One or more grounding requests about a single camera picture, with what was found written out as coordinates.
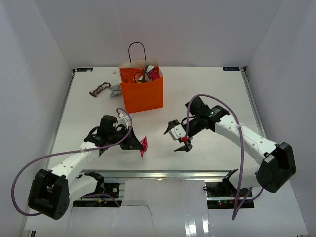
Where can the large red chips bag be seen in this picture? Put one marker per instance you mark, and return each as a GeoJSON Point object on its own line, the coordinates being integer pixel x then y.
{"type": "Point", "coordinates": [130, 75]}

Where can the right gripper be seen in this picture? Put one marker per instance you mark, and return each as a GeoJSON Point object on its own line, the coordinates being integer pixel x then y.
{"type": "Point", "coordinates": [187, 146]}

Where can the crimson snack packet with battery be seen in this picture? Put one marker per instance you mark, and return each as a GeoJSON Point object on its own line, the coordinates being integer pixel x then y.
{"type": "Point", "coordinates": [154, 74]}

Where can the pink snack packet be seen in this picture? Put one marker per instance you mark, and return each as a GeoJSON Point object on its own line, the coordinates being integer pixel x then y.
{"type": "Point", "coordinates": [144, 143]}

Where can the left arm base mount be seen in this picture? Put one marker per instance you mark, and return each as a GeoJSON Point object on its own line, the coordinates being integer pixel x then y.
{"type": "Point", "coordinates": [108, 190]}

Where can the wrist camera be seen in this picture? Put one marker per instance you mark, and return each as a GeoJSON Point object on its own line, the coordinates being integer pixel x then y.
{"type": "Point", "coordinates": [177, 132]}
{"type": "Point", "coordinates": [124, 121]}

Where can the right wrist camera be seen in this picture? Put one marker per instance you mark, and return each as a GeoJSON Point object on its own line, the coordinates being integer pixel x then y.
{"type": "Point", "coordinates": [177, 132]}

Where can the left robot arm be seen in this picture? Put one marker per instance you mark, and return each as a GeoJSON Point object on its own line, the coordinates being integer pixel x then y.
{"type": "Point", "coordinates": [53, 190]}

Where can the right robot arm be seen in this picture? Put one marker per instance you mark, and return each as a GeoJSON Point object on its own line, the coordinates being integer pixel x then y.
{"type": "Point", "coordinates": [276, 161]}

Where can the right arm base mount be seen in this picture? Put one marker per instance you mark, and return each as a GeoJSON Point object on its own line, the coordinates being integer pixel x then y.
{"type": "Point", "coordinates": [218, 195]}

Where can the brown candy bar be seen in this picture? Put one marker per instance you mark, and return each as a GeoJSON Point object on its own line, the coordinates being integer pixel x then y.
{"type": "Point", "coordinates": [99, 89]}

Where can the silver clear snack packet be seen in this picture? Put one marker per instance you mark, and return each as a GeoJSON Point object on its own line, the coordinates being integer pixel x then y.
{"type": "Point", "coordinates": [115, 90]}

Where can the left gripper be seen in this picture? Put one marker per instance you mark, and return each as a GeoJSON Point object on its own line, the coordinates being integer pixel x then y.
{"type": "Point", "coordinates": [131, 141]}

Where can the dark brown snack bar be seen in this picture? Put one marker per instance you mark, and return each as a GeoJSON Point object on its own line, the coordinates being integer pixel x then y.
{"type": "Point", "coordinates": [147, 74]}

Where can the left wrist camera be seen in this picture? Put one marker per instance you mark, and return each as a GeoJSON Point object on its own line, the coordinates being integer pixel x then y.
{"type": "Point", "coordinates": [124, 121]}

